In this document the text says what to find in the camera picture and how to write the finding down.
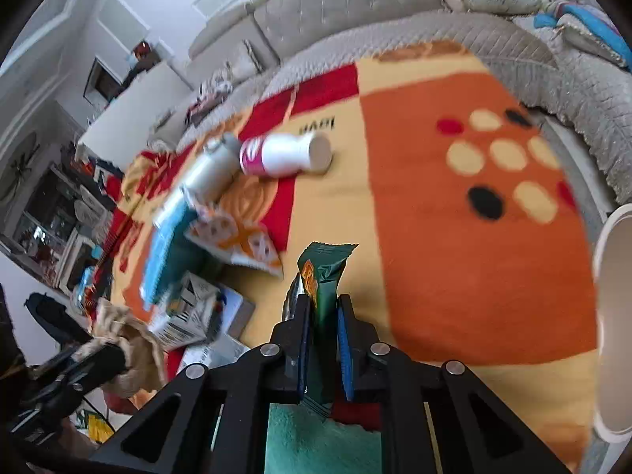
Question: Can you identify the green fuzzy sock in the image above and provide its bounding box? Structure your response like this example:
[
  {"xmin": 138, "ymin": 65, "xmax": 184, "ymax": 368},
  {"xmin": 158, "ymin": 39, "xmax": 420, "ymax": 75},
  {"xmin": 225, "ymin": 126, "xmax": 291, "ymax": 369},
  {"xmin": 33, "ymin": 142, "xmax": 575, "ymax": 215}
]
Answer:
[{"xmin": 265, "ymin": 404, "xmax": 381, "ymax": 474}]

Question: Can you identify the white trash bin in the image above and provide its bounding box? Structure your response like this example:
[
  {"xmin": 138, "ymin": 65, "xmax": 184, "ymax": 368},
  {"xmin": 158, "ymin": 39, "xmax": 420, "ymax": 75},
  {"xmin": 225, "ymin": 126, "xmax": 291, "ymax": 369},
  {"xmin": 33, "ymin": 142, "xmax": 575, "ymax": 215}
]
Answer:
[{"xmin": 592, "ymin": 203, "xmax": 631, "ymax": 443}]

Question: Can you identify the colourful patterned blanket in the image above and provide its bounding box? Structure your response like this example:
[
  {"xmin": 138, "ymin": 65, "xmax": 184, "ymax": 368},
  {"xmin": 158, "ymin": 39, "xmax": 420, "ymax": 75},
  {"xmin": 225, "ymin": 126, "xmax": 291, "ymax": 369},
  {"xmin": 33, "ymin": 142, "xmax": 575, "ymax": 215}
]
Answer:
[{"xmin": 89, "ymin": 41, "xmax": 597, "ymax": 473}]

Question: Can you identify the green snack wrapper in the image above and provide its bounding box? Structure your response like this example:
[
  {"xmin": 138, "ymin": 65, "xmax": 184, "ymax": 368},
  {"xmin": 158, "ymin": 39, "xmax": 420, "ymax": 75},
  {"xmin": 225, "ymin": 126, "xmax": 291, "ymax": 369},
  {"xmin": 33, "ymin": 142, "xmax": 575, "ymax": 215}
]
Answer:
[{"xmin": 283, "ymin": 242, "xmax": 357, "ymax": 418}]

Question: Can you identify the white thermos bottle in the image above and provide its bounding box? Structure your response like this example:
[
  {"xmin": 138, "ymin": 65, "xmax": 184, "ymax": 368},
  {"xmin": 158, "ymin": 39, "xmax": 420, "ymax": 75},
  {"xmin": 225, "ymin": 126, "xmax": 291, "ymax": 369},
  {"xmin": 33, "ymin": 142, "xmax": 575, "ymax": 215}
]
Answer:
[{"xmin": 182, "ymin": 133, "xmax": 242, "ymax": 203}]

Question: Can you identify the white cabinet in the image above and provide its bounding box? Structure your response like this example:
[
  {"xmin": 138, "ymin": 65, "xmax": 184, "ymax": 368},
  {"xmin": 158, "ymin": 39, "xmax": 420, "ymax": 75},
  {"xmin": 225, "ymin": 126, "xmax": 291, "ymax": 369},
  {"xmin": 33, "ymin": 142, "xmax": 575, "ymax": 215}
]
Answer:
[{"xmin": 78, "ymin": 62, "xmax": 192, "ymax": 171}]

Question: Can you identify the silver white snack wrapper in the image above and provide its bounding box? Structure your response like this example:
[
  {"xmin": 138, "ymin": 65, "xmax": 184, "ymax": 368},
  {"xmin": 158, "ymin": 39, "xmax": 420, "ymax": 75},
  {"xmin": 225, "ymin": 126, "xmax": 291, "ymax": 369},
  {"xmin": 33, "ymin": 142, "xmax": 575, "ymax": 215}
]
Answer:
[{"xmin": 184, "ymin": 190, "xmax": 284, "ymax": 278}]

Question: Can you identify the small white green carton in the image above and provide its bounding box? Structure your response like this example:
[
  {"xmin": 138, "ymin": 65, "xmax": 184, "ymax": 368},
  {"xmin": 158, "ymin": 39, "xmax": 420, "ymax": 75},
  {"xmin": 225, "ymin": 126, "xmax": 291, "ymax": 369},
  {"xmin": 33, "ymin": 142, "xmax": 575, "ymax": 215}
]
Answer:
[{"xmin": 139, "ymin": 187, "xmax": 196, "ymax": 310}]

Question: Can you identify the grey tufted sofa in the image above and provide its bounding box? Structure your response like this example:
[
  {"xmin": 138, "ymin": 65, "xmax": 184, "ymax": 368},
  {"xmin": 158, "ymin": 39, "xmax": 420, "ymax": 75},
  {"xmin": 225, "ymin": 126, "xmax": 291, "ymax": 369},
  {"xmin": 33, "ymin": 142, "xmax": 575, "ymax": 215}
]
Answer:
[{"xmin": 179, "ymin": 0, "xmax": 631, "ymax": 203}]

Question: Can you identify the large white green milk carton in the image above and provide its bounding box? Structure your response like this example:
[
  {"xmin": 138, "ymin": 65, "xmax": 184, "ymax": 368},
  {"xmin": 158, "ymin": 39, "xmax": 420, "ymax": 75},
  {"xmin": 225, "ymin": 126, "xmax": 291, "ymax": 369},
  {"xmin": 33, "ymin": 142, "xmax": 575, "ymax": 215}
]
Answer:
[{"xmin": 148, "ymin": 272, "xmax": 225, "ymax": 352}]

